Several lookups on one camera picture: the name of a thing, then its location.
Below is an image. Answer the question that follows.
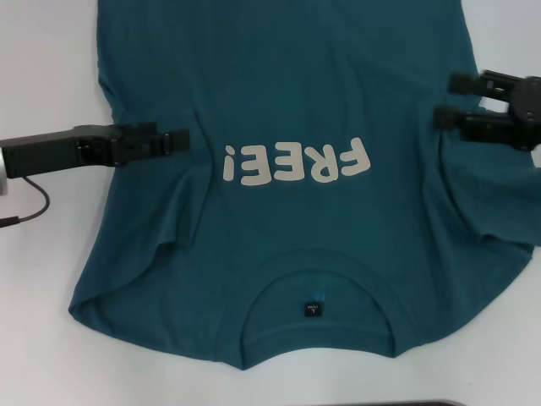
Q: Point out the teal FREE print T-shirt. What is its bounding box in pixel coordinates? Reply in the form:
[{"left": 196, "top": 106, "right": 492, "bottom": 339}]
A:
[{"left": 68, "top": 0, "right": 541, "bottom": 372}]

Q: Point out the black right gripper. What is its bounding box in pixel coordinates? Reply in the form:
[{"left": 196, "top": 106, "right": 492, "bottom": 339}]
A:
[{"left": 432, "top": 69, "right": 541, "bottom": 152}]

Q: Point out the grey left arm cable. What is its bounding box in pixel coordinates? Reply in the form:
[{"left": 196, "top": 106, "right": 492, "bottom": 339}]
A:
[{"left": 0, "top": 174, "right": 52, "bottom": 230}]

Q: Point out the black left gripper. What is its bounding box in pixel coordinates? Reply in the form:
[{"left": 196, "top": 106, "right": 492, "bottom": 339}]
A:
[{"left": 0, "top": 121, "right": 192, "bottom": 179}]

